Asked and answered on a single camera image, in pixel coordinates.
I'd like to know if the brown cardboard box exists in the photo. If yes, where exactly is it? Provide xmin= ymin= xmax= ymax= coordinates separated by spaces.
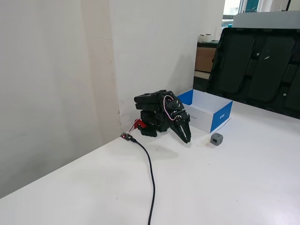
xmin=195 ymin=46 xmax=218 ymax=73

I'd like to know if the small gray block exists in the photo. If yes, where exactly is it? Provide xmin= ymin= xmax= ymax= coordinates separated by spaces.
xmin=210 ymin=132 xmax=224 ymax=146

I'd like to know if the black power cable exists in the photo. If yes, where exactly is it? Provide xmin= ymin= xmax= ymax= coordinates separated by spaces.
xmin=131 ymin=138 xmax=157 ymax=225

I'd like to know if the white servo wire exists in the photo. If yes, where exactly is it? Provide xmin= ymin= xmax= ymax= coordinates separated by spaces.
xmin=163 ymin=94 xmax=179 ymax=121

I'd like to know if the small controller board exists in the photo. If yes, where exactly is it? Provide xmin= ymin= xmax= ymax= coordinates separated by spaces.
xmin=120 ymin=132 xmax=138 ymax=143

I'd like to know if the blue and white cardboard box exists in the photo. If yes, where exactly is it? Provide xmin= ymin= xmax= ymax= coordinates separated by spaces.
xmin=177 ymin=89 xmax=234 ymax=134

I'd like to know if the gray flat panel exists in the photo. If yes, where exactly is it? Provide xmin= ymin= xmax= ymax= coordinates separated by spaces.
xmin=232 ymin=10 xmax=300 ymax=30

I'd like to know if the black plastic moulded tray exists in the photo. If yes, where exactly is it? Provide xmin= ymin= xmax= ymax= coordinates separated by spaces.
xmin=206 ymin=27 xmax=300 ymax=119

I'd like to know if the red table clamp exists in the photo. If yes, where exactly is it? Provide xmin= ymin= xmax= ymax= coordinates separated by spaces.
xmin=133 ymin=119 xmax=147 ymax=130

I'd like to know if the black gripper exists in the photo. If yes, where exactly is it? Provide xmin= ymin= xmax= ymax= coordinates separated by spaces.
xmin=161 ymin=90 xmax=192 ymax=144

